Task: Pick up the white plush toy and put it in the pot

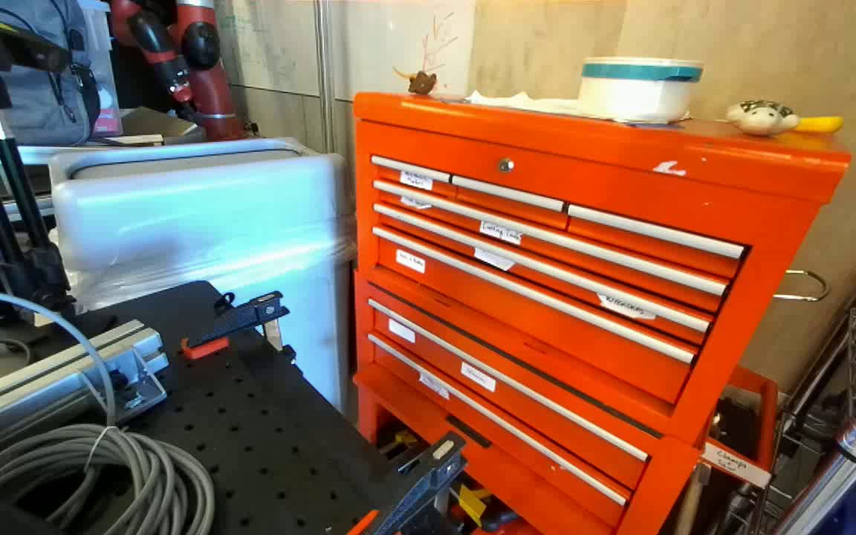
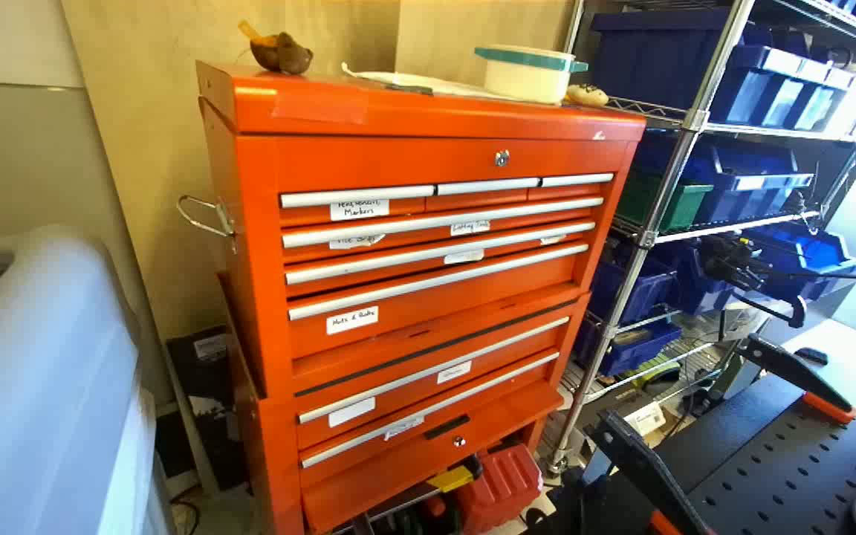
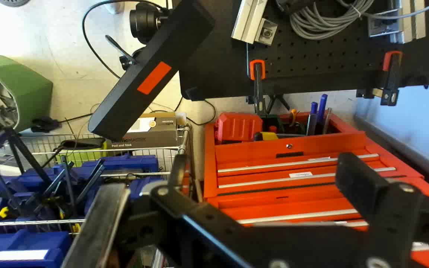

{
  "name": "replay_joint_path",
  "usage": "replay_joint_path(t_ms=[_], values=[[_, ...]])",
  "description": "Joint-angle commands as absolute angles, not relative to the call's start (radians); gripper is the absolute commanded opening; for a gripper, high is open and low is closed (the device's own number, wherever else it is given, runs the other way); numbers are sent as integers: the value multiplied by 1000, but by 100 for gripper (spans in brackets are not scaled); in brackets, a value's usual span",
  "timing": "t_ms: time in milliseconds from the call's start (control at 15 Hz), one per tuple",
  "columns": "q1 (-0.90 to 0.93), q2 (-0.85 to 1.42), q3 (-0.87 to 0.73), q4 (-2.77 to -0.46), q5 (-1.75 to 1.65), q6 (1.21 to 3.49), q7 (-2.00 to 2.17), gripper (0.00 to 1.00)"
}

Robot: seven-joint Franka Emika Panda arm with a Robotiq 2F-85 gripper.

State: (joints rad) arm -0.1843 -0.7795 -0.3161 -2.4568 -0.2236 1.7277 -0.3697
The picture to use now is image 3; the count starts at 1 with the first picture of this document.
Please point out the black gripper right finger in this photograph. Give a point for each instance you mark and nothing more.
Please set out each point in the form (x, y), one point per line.
(390, 213)

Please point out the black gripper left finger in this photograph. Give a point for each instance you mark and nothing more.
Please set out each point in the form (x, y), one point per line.
(185, 209)

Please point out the blue plastic storage bin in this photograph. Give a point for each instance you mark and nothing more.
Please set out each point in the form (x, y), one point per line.
(119, 163)

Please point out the grey cardboard box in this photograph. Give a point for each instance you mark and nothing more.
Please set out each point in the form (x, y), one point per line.
(162, 130)

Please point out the grey metal bar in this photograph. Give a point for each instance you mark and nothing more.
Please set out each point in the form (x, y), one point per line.
(97, 228)

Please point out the red plastic case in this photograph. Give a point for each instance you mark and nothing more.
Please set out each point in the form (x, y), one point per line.
(238, 129)

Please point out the orange metal tool chest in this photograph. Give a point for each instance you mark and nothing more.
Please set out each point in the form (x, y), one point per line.
(283, 194)

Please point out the yellow small tool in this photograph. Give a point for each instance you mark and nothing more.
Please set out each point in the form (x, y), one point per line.
(268, 136)

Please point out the black perforated table plate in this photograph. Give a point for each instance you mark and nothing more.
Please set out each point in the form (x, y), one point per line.
(313, 65)

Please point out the blue storage bin white label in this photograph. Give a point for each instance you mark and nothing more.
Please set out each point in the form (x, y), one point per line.
(21, 248)

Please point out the aluminium extrusion piece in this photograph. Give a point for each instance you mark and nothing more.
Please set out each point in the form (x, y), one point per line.
(402, 20)
(247, 20)

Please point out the black camera bar orange mark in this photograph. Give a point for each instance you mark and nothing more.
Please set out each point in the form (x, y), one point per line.
(145, 84)

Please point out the black round camera lens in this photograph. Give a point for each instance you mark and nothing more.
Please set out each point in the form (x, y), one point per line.
(146, 21)

